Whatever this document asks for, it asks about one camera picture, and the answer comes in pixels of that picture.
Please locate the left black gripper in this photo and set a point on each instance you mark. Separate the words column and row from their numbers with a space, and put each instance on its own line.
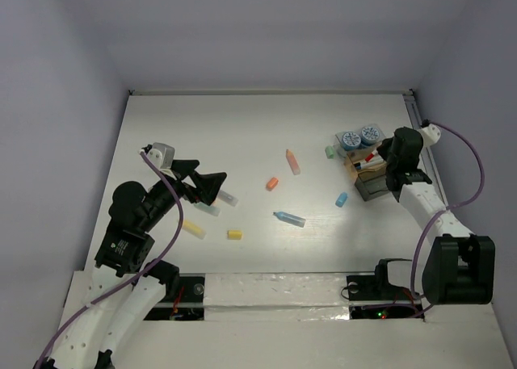
column 207, row 185

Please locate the green highlighter pen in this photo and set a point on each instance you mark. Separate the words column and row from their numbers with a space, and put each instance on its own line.
column 211, row 210

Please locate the aluminium rail right edge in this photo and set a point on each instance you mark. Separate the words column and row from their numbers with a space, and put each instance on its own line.
column 432, row 175

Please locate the orange highlighter pen left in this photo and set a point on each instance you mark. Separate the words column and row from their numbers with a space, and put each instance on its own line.
column 227, row 198

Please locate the clear compartment organizer box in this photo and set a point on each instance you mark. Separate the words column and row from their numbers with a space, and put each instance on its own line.
column 371, row 183

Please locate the yellow highlighter pen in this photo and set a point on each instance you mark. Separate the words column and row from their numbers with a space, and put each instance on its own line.
column 193, row 229

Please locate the orange highlighter pen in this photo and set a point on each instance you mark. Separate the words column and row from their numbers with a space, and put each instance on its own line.
column 227, row 198
column 292, row 162

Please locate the green highlighter cap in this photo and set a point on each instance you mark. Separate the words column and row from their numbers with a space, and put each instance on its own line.
column 330, row 152

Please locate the blue highlighter pen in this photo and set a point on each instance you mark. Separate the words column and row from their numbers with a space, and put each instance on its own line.
column 290, row 219

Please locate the black whiteboard marker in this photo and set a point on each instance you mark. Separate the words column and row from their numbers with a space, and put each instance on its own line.
column 374, row 160

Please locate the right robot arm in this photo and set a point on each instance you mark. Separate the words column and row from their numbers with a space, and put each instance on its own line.
column 453, row 264

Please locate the blue patterned tape roll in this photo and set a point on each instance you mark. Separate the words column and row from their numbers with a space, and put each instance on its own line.
column 350, row 141

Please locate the blue whiteboard marker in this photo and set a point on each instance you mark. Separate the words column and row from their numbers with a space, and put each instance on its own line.
column 367, row 166

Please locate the orange highlighter cap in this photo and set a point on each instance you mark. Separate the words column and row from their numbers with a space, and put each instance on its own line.
column 272, row 184

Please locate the yellow highlighter cap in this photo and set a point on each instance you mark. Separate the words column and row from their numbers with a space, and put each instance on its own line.
column 234, row 234

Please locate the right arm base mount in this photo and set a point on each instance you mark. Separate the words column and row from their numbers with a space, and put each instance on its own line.
column 371, row 296

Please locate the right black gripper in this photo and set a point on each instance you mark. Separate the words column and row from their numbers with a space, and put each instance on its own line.
column 384, row 148

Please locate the blue highlighter cap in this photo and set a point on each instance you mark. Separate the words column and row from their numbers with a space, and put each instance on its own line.
column 341, row 200

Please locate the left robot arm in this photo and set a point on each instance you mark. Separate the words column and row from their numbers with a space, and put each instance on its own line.
column 125, row 284

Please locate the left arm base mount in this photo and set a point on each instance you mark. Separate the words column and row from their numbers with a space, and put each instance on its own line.
column 186, row 304

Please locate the orange highlighter pen centre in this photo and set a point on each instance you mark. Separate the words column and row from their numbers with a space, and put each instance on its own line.
column 292, row 162

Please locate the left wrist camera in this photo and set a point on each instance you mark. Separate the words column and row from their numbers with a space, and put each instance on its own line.
column 160, row 155

